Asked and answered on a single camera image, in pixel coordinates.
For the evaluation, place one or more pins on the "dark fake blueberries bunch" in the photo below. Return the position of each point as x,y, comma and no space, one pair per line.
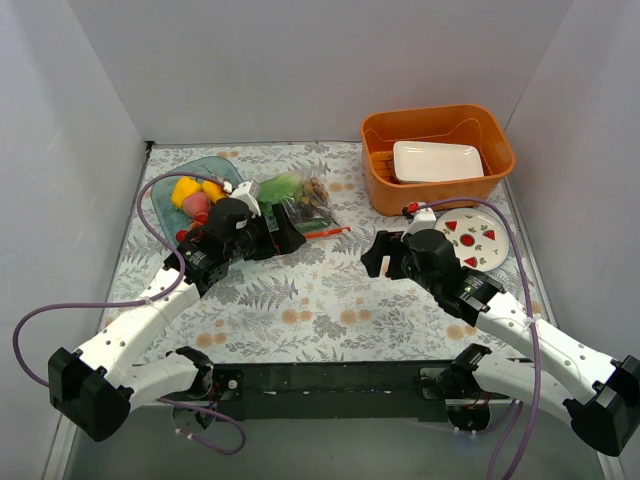
303,209

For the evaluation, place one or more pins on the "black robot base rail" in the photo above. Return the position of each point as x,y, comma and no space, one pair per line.
423,390

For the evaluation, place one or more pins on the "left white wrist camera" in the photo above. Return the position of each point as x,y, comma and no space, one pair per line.
247,192

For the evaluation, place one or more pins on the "floral patterned table mat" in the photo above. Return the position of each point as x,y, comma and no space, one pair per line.
317,304

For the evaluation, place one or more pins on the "orange plastic basket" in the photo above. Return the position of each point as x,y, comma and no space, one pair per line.
464,124

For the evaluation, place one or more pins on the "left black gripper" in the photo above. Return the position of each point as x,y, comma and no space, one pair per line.
276,236

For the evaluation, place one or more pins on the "yellow orange fake fruit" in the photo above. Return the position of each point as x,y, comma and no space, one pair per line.
213,191

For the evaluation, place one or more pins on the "clear zip top bag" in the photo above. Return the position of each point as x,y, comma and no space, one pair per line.
312,229

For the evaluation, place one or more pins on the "yellow fake pepper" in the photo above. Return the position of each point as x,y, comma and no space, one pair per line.
184,188

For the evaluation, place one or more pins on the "white rectangular plate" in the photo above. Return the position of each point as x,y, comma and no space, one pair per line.
427,162

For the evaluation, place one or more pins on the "blue transparent tray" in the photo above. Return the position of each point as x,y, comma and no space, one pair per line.
172,219

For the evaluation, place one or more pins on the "red fake cherries bunch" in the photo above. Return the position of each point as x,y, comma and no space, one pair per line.
197,222

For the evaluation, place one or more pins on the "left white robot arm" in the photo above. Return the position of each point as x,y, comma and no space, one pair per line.
99,384

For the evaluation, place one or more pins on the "brown fake nuts cluster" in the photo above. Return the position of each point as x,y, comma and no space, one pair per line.
314,192

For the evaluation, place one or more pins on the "round strawberry pattern plate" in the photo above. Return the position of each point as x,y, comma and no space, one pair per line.
479,240

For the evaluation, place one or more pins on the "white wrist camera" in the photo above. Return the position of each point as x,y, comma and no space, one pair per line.
420,217
247,192

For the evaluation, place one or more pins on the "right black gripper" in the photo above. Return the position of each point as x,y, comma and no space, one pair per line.
391,258

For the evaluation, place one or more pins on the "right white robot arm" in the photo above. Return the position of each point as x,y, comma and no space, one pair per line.
595,393

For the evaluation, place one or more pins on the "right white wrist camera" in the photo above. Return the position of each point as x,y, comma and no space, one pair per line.
420,217

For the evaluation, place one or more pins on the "pink fake peach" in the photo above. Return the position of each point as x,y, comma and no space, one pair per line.
195,204

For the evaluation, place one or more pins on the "green fake lettuce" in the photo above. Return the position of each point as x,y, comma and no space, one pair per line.
282,186

